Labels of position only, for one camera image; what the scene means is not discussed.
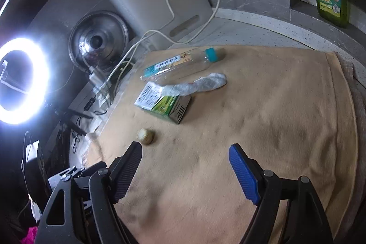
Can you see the clear plastic bottle teal cap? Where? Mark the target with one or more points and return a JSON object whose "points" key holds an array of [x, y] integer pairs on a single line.
{"points": [[179, 66]]}

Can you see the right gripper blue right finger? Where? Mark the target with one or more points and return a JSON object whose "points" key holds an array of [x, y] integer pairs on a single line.
{"points": [[247, 172]]}

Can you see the clear plastic bag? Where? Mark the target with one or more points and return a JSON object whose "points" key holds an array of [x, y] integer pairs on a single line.
{"points": [[203, 84]]}

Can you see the steel pot lid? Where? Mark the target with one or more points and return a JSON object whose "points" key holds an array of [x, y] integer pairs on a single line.
{"points": [[98, 40]]}

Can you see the tan towel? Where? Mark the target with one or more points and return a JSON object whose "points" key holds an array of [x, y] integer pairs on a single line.
{"points": [[290, 109]]}

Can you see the white power strip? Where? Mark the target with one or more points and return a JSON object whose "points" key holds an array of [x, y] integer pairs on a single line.
{"points": [[101, 90]]}

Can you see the green white milk carton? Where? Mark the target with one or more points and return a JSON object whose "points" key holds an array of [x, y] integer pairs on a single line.
{"points": [[172, 108]]}

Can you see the white ring light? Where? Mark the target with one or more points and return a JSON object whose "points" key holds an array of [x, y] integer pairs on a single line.
{"points": [[24, 80]]}

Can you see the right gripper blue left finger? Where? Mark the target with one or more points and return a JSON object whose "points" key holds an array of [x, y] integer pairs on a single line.
{"points": [[123, 169]]}

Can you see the black tablet device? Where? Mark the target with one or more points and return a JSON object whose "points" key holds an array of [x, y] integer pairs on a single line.
{"points": [[34, 174]]}

